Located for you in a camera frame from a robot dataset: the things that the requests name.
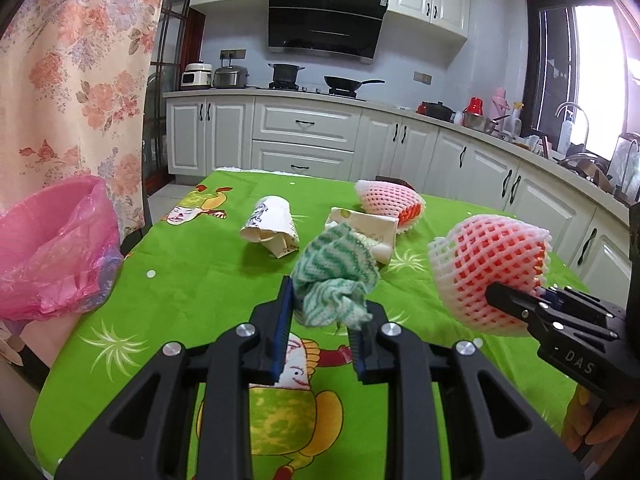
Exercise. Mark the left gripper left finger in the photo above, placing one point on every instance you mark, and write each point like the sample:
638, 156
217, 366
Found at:
145, 432

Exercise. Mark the kitchen window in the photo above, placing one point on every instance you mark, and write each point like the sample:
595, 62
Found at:
579, 51

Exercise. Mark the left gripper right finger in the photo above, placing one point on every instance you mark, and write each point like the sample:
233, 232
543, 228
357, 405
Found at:
450, 412

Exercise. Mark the white base cabinets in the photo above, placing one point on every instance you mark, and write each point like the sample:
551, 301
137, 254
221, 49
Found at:
342, 139

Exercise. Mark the white rice cooker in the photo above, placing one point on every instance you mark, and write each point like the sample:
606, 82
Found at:
197, 75

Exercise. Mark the black stock pot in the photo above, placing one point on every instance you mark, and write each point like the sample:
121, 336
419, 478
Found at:
284, 76

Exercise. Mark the green cartoon tablecloth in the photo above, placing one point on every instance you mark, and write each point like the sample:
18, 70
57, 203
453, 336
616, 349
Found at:
190, 283

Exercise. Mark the black frying pan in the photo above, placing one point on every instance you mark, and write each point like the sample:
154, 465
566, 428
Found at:
339, 86

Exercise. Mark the wooden glass door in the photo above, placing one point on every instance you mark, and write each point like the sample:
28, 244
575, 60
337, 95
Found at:
177, 42

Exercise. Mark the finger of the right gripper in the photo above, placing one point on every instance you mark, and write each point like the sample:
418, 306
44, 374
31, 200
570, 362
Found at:
526, 308

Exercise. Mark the silver pressure cooker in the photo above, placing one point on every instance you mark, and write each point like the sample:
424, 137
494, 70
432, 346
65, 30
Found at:
230, 77

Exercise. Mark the printed paper cup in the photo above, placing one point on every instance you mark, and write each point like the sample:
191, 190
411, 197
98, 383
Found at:
378, 233

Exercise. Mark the crushed white paper cup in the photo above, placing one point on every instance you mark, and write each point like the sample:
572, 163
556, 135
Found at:
271, 225

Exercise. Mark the large foam fruit net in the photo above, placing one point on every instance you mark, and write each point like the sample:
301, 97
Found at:
486, 249

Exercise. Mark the small foam fruit net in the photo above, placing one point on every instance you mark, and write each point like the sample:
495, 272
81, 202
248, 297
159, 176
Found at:
391, 200

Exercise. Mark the right hand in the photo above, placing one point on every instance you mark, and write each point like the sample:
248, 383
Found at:
578, 426

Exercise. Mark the red kettle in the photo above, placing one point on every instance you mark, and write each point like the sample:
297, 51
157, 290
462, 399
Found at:
475, 106

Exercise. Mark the green white dish cloth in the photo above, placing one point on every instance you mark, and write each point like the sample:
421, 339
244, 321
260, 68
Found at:
332, 278

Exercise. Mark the black range hood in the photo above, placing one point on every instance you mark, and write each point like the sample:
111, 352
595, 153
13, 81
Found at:
342, 27

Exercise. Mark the floral curtain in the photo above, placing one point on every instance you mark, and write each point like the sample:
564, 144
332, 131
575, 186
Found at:
73, 80

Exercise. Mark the pink trash bag bin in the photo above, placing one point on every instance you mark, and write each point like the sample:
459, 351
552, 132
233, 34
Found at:
60, 251

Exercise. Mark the chrome faucet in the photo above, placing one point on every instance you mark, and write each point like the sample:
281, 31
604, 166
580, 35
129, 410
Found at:
573, 118

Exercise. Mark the black red casserole pot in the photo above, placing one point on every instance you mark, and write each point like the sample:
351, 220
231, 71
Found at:
435, 110

